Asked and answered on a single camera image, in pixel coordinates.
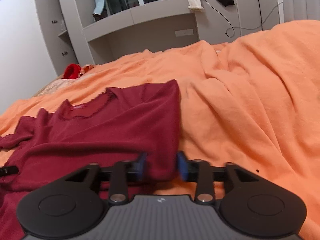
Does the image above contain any orange bed blanket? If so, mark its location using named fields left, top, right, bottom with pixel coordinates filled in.
left=1, top=20, right=319, bottom=239

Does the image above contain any open grey cabinet door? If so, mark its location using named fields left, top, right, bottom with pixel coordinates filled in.
left=35, top=0, right=78, bottom=76

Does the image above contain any bright red cloth item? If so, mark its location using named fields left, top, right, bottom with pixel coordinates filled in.
left=62, top=63, right=81, bottom=79

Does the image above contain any dark red knit sweater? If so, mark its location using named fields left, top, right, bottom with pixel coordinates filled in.
left=1, top=80, right=180, bottom=239

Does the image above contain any white wall socket plate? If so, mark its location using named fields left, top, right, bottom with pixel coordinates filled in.
left=175, top=29, right=194, bottom=37

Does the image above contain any grey padded headboard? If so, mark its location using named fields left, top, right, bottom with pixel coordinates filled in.
left=283, top=0, right=320, bottom=22

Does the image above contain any black cable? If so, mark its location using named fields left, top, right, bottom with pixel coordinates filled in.
left=199, top=0, right=284, bottom=37

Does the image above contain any grey wardrobe cabinet unit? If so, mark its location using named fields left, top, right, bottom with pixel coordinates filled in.
left=34, top=0, right=286, bottom=77

